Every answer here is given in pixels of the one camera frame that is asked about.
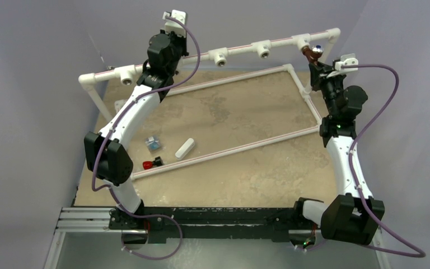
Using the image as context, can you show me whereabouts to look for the aluminium table frame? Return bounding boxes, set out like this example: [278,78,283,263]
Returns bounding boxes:
[44,67,392,269]

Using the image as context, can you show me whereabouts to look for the white PVC pipe frame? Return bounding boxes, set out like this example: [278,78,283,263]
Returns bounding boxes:
[78,27,342,182]

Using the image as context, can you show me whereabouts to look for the white plastic pipe piece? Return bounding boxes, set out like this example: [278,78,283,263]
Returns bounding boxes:
[175,138,195,161]

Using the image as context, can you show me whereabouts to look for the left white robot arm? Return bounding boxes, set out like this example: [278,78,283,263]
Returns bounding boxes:
[83,31,192,229]

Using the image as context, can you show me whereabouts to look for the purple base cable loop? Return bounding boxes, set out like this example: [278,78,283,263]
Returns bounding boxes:
[120,215,185,261]

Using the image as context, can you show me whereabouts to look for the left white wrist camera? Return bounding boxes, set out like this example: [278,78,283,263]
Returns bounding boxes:
[162,10,187,38]

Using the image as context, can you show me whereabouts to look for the brown faucet with chrome cap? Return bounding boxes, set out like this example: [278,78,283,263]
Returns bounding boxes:
[301,45,324,64]

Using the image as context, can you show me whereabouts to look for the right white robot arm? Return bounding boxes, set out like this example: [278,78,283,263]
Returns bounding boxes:
[292,62,385,245]

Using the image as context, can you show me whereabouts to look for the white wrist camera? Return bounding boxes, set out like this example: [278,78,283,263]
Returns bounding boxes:
[162,10,187,38]
[333,53,359,73]

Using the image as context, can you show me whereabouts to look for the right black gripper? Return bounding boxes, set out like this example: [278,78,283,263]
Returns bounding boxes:
[311,62,348,117]

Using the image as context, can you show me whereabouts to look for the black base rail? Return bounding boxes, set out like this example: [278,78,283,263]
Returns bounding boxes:
[109,206,321,245]

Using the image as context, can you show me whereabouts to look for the clear blue faucet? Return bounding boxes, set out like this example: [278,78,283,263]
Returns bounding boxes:
[145,136,162,152]

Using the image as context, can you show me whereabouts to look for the red and black faucet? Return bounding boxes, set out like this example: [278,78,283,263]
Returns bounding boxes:
[142,156,164,170]

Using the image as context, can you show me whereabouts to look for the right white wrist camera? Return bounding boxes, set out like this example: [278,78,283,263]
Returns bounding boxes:
[333,53,359,73]

